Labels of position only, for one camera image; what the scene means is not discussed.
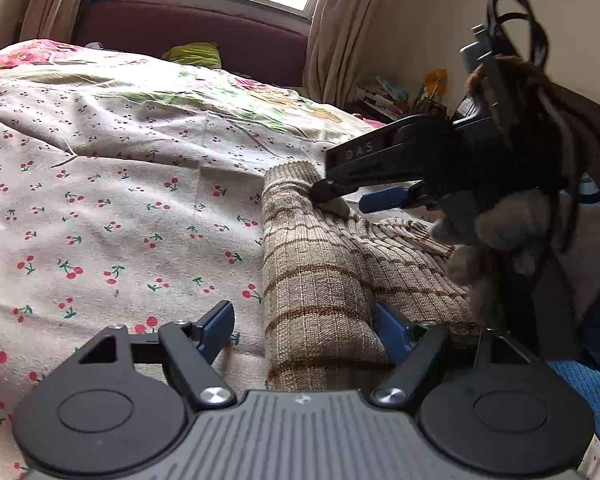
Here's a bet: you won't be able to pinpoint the beige striped ribbed sweater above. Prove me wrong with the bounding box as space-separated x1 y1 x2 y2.
261 160 487 392

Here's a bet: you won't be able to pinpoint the maroon padded headboard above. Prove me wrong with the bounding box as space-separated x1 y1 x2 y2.
74 0 314 89

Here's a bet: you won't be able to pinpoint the pink floral quilt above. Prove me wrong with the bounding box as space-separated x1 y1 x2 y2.
0 39 387 141

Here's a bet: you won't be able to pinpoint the yellow artificial flowers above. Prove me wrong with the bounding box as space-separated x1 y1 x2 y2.
421 67 450 102

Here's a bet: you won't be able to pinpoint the white cherry print bed sheet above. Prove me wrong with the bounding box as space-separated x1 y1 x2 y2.
0 60 421 480

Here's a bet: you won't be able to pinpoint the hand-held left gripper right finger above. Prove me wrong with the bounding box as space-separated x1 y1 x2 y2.
370 302 552 409

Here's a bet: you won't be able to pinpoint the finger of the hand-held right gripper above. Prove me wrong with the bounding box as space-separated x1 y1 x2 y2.
307 176 367 206
358 185 441 214

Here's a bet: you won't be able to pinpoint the black cable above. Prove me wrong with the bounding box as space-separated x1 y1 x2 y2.
486 0 589 281

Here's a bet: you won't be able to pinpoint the person's right hand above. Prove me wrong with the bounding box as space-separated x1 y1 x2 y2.
429 191 600 303

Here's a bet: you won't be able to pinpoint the yellow-green pillow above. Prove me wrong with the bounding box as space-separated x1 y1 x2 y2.
162 41 224 69

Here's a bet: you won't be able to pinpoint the blue knitted garment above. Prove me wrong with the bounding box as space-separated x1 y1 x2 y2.
547 357 600 438

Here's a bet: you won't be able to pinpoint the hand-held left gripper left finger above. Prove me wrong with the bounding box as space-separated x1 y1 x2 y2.
55 300 239 410

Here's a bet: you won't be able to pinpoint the pile of books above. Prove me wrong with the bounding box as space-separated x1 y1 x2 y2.
354 76 452 122

